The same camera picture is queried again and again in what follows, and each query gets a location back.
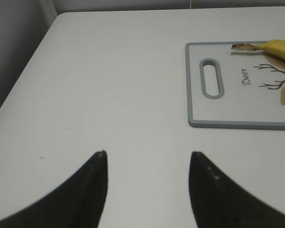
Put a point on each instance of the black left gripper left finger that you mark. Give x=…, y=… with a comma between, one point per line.
x=76, y=203

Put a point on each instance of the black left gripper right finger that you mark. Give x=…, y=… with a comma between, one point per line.
x=218, y=202

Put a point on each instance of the yellow banana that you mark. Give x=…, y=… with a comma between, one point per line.
x=274, y=51

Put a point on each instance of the white grey-rimmed cutting board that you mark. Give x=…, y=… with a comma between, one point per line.
x=229, y=88

